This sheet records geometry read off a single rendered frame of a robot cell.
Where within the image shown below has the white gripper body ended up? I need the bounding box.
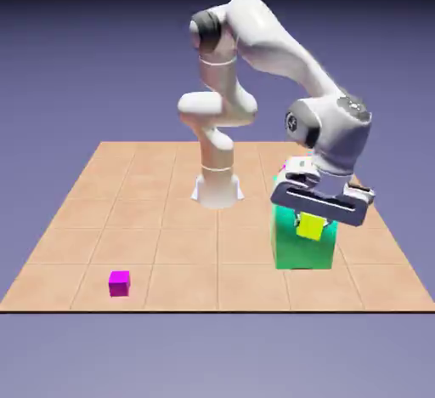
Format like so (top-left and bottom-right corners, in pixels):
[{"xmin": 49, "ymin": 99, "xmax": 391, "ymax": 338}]
[{"xmin": 269, "ymin": 179, "xmax": 376, "ymax": 228}]

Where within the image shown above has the small yellow cube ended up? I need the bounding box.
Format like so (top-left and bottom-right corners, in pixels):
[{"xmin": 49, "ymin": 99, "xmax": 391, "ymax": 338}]
[{"xmin": 296, "ymin": 212, "xmax": 325, "ymax": 242}]

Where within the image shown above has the small magenta cube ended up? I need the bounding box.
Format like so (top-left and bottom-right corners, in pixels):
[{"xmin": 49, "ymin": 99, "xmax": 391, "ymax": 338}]
[{"xmin": 108, "ymin": 270, "xmax": 131, "ymax": 298}]

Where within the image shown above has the large green box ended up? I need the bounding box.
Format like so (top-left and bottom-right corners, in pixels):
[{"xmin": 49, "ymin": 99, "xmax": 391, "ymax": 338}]
[{"xmin": 271, "ymin": 156, "xmax": 340, "ymax": 270}]

